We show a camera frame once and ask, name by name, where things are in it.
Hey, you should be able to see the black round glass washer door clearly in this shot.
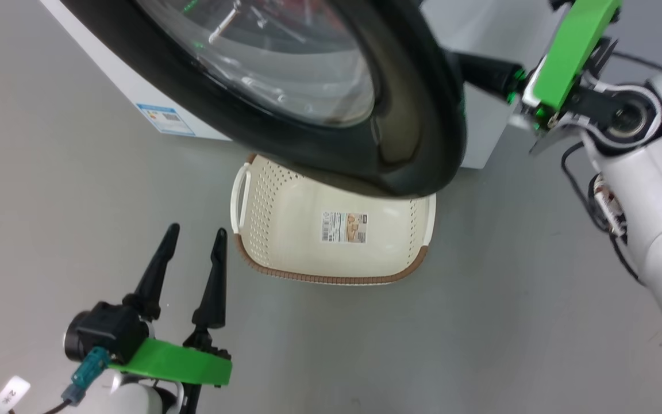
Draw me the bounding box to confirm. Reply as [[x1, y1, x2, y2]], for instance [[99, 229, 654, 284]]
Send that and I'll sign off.
[[58, 0, 468, 199]]

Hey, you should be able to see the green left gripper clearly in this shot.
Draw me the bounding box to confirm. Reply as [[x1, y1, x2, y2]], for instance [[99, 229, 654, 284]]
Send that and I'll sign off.
[[110, 223, 232, 387]]

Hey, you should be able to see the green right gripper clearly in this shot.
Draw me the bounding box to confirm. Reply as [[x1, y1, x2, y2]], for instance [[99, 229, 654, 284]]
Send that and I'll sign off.
[[449, 0, 622, 155]]

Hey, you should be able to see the left cable with teal connector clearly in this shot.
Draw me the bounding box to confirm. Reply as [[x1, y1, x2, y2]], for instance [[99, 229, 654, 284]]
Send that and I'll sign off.
[[0, 346, 111, 414]]

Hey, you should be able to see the white front-load washing machine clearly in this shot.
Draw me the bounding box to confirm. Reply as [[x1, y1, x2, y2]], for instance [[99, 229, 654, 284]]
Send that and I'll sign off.
[[41, 0, 573, 170]]

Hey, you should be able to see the white cable tag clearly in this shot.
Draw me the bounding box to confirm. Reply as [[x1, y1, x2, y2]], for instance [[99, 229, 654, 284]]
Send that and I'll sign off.
[[0, 375, 31, 414]]

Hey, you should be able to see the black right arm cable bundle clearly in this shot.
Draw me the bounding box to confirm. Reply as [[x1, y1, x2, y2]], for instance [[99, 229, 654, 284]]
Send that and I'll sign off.
[[561, 143, 643, 282]]

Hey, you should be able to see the cream perforated laundry basket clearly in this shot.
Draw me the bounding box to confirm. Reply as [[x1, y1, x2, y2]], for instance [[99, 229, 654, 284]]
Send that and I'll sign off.
[[230, 152, 437, 286]]

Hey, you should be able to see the blue energy label sticker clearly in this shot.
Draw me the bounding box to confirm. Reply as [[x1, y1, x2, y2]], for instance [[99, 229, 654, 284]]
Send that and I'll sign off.
[[136, 103, 195, 137]]

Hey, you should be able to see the basket product label sticker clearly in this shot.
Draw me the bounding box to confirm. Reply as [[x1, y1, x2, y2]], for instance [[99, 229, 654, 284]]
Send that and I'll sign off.
[[321, 211, 368, 243]]

